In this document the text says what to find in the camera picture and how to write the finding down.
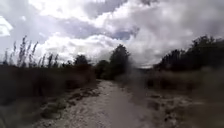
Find pale gravel dirt path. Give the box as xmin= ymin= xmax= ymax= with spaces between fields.
xmin=33 ymin=79 xmax=158 ymax=128

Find dry grass verge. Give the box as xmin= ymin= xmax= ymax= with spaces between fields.
xmin=114 ymin=66 xmax=224 ymax=128
xmin=0 ymin=64 xmax=99 ymax=128

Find dark row of trees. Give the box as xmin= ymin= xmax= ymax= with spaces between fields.
xmin=153 ymin=34 xmax=224 ymax=72

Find tall dry reeds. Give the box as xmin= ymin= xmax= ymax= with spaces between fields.
xmin=1 ymin=35 xmax=61 ymax=69

